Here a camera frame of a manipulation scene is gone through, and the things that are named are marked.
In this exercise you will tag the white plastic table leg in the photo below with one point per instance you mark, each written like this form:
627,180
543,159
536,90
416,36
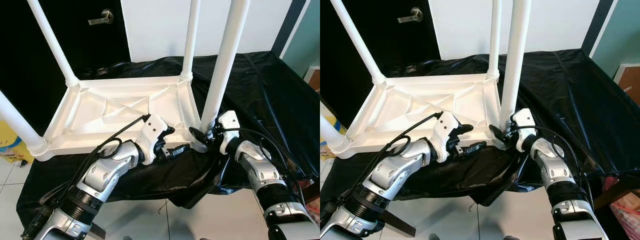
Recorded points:
225,60
517,60
332,140
50,40
495,35
357,40
191,35
17,122

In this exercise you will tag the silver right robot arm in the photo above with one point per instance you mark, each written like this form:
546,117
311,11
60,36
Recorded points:
555,170
262,172

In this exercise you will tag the black plastic sheet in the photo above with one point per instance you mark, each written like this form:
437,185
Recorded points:
270,100
590,100

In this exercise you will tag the yellow box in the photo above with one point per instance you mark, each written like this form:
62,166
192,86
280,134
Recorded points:
12,147
322,152

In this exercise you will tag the brown wooden cabinet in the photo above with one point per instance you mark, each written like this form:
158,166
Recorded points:
314,80
629,82

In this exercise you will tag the dark brown wooden plank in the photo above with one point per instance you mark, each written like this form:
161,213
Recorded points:
617,192

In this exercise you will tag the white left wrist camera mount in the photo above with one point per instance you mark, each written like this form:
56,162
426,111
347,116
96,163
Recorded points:
445,129
152,130

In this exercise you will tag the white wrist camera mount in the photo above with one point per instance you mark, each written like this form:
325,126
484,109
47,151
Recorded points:
230,122
525,120
152,130
445,129

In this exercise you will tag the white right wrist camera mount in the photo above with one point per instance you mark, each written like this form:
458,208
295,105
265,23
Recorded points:
230,122
525,120

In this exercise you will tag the dark grey door frame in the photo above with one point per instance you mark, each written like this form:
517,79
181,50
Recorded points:
290,27
597,27

